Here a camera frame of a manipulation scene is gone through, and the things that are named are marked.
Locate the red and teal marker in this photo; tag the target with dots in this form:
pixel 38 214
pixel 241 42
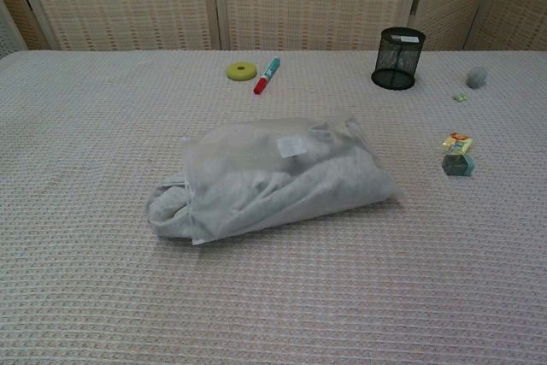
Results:
pixel 267 74

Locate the textured woven tablecloth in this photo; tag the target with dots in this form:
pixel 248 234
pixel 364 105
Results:
pixel 273 279

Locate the translucent plastic bag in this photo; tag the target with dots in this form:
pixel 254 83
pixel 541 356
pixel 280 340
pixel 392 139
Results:
pixel 265 160

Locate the white clothes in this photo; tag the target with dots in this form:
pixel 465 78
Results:
pixel 171 209

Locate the woven folding screen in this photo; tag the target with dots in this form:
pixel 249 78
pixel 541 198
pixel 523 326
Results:
pixel 273 1

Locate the small grey figurine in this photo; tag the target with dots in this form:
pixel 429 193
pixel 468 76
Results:
pixel 476 77

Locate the small green candy piece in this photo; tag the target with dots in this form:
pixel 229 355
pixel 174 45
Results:
pixel 460 97

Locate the yellow snack packet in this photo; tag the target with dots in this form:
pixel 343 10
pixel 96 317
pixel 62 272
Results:
pixel 457 143

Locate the black mesh pen holder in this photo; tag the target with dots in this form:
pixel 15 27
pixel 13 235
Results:
pixel 398 57

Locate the teal hexagonal box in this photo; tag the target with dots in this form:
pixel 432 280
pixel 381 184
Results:
pixel 458 165

